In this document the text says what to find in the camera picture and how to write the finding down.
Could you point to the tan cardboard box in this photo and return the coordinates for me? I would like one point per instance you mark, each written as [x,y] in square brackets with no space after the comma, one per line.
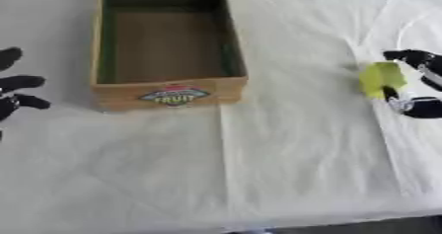
[167,47]

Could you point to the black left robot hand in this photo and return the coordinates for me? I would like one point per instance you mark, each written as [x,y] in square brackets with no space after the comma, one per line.
[17,82]

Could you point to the yellow-green toy fruit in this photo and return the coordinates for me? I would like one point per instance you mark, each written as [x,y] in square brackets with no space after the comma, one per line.
[381,78]

